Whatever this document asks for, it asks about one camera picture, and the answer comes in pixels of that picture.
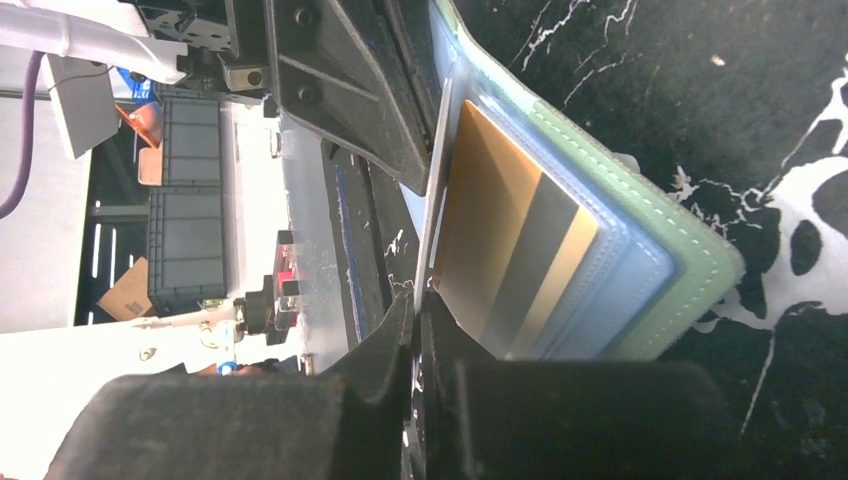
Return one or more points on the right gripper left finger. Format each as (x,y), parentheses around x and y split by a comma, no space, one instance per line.
(344,423)

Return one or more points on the cardboard box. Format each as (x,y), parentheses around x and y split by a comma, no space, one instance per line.
(128,298)

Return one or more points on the brown credit card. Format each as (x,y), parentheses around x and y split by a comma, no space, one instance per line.
(511,239)

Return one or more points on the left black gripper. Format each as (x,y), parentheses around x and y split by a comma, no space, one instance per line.
(358,73)

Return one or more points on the green card holder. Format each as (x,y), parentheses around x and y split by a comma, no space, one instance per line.
(654,268)

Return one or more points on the dark grey storage crate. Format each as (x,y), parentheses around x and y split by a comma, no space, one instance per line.
(186,248)

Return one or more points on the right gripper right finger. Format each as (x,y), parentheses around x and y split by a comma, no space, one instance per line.
(491,419)

